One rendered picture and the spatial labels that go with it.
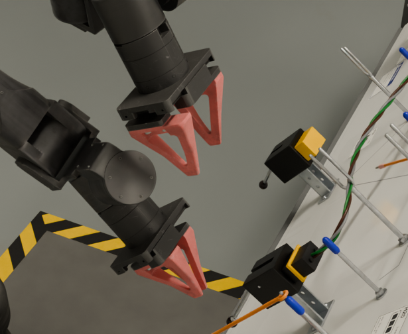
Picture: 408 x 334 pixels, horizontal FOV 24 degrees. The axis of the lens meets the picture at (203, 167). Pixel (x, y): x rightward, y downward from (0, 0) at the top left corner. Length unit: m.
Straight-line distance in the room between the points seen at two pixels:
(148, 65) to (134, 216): 0.22
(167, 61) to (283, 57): 2.42
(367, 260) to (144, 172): 0.28
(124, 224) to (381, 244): 0.29
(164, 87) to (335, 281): 0.34
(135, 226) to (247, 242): 1.59
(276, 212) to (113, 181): 1.77
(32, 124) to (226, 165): 1.88
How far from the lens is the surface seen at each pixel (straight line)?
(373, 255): 1.11
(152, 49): 0.92
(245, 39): 3.42
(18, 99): 1.03
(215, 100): 0.99
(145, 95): 0.94
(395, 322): 0.94
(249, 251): 2.63
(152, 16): 0.92
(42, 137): 1.05
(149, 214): 1.08
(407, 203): 1.15
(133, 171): 1.00
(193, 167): 0.97
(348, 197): 1.03
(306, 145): 1.37
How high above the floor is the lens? 1.90
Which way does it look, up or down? 41 degrees down
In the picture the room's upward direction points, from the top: straight up
